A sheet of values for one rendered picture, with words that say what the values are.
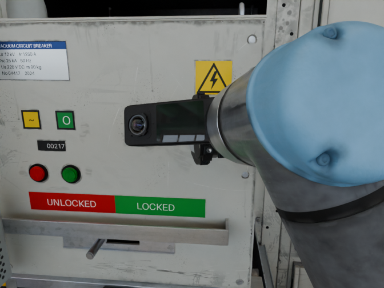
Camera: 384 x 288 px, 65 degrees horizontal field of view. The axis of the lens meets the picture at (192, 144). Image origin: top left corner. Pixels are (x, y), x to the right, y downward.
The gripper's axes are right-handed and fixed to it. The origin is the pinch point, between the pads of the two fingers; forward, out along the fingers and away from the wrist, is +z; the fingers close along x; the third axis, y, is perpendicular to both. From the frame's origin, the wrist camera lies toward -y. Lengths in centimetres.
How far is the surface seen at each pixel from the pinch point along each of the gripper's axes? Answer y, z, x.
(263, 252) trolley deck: 22.6, 28.4, -31.4
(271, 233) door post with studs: 25.7, 30.0, -27.2
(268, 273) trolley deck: 20.6, 20.7, -33.4
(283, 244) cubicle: 29, 30, -31
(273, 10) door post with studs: 22.8, 16.8, 27.0
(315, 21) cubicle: 31.6, 14.7, 23.9
